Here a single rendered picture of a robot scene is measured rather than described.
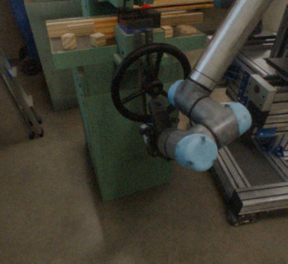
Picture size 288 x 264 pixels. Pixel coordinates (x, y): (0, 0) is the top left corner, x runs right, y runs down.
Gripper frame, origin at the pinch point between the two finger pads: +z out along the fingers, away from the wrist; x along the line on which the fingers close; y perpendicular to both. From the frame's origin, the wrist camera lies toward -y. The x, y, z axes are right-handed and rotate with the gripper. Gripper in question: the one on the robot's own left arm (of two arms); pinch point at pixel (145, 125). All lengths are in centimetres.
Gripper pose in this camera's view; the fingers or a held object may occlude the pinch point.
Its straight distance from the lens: 78.8
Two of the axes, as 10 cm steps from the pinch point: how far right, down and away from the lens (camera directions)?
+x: 9.4, -2.1, 2.7
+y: 1.7, 9.7, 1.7
